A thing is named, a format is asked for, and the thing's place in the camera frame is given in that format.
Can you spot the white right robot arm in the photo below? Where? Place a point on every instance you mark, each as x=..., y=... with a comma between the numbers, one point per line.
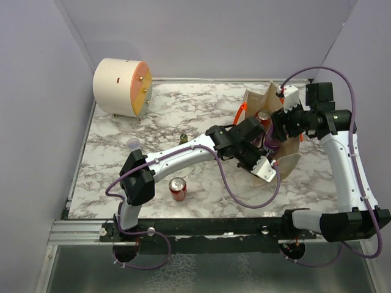
x=358, y=215

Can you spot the aluminium frame rail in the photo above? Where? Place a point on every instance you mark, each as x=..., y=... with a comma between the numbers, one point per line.
x=76, y=233

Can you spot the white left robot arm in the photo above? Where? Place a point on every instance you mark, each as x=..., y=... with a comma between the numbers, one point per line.
x=141, y=172

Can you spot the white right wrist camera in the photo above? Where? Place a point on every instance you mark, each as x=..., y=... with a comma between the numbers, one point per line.
x=289, y=95

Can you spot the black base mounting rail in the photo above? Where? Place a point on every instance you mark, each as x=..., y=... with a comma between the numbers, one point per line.
x=161, y=244

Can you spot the red soda can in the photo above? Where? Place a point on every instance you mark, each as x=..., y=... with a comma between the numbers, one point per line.
x=178, y=188
x=264, y=117

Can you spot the purple soda can front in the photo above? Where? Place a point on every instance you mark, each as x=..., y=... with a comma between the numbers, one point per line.
x=270, y=145

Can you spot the beige canvas tote bag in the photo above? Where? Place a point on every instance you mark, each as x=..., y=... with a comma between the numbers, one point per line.
x=285, y=153

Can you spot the red soda can front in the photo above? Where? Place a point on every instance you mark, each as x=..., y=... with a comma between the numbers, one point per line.
x=178, y=188

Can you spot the round cream drawer cabinet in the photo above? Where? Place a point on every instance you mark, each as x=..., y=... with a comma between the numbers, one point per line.
x=123, y=87

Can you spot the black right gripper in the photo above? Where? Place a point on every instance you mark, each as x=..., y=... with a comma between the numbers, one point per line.
x=280, y=118

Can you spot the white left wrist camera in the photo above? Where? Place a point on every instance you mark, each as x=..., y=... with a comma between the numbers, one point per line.
x=264, y=169

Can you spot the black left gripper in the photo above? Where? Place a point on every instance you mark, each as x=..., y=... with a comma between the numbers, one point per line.
x=259, y=154

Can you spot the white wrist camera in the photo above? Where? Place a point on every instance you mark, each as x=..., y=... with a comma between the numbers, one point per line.
x=289, y=95
x=264, y=169

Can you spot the green glass bottle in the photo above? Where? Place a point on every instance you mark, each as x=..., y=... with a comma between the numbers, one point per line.
x=183, y=138

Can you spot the clear tub of paper clips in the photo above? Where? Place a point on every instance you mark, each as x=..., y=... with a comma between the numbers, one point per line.
x=133, y=144

